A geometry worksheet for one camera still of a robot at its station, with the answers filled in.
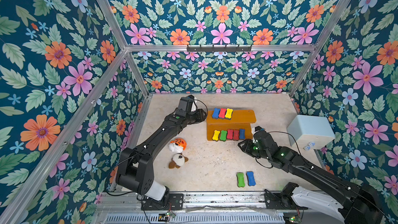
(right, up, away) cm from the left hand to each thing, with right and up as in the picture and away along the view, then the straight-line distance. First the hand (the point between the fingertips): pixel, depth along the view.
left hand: (205, 112), depth 85 cm
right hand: (+17, -16, -6) cm, 24 cm away
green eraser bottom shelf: (+11, -14, +9) cm, 20 cm away
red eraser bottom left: (+15, -14, +10) cm, 23 cm away
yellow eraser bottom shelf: (+6, -15, +9) cm, 18 cm away
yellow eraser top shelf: (+13, -2, +4) cm, 14 cm away
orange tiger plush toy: (-16, -19, +3) cm, 25 cm away
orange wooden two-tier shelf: (+20, -4, +4) cm, 21 cm away
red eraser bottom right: (+18, -14, +10) cm, 25 cm away
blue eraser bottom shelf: (+22, -14, +10) cm, 28 cm away
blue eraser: (+6, -1, +4) cm, 7 cm away
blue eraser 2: (+24, -34, -4) cm, 42 cm away
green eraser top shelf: (+18, -34, -4) cm, 39 cm away
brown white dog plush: (-16, -27, 0) cm, 31 cm away
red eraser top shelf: (+10, -1, +4) cm, 10 cm away
